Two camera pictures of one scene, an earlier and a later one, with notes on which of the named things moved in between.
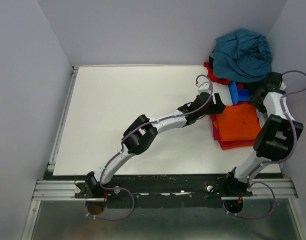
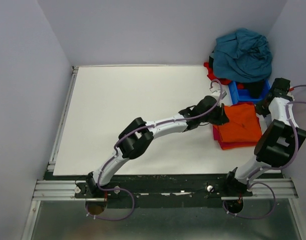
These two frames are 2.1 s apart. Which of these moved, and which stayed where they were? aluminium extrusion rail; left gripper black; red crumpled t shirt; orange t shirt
Moved: left gripper black
Stayed: aluminium extrusion rail; orange t shirt; red crumpled t shirt
